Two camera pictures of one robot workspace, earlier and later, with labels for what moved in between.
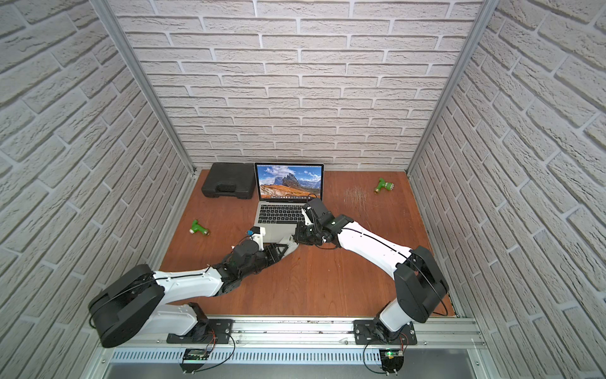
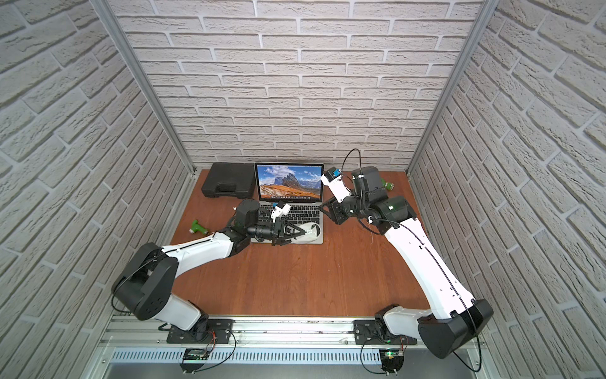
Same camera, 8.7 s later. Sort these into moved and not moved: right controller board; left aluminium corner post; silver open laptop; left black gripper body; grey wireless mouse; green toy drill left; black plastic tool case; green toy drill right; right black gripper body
Moved: left black gripper body; right black gripper body; grey wireless mouse
Not moved: silver open laptop; right controller board; green toy drill right; green toy drill left; black plastic tool case; left aluminium corner post
